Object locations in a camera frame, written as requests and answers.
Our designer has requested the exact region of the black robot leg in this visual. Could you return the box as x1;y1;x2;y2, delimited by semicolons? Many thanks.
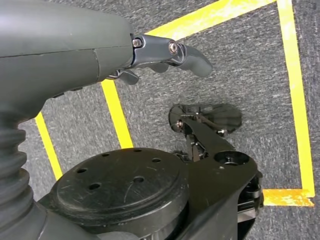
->
38;103;264;240

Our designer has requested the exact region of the yellow floor tape marking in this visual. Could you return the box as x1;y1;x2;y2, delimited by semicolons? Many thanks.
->
101;0;315;208

